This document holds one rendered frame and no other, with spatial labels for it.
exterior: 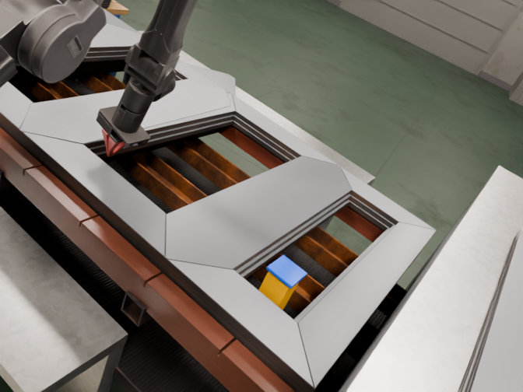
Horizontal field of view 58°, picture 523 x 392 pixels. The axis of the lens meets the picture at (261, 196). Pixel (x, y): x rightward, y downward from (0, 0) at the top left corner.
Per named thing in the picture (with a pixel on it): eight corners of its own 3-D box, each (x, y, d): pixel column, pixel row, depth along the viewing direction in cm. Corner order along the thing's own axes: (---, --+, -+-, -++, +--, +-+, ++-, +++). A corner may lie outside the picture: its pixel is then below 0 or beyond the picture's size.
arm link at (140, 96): (124, 76, 89) (149, 95, 89) (145, 67, 94) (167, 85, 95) (113, 103, 93) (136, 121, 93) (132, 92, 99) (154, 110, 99)
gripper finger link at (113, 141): (109, 137, 108) (123, 107, 102) (128, 159, 106) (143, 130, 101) (84, 143, 102) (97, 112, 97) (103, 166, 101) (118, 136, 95)
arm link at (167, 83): (130, 44, 86) (168, 73, 87) (162, 31, 96) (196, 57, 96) (110, 93, 93) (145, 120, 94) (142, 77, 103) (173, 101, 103)
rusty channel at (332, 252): (38, 34, 183) (40, 22, 180) (403, 307, 128) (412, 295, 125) (19, 34, 177) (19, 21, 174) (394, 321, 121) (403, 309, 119)
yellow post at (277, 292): (248, 324, 102) (281, 261, 92) (265, 339, 100) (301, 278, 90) (234, 336, 98) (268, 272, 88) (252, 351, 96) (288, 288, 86)
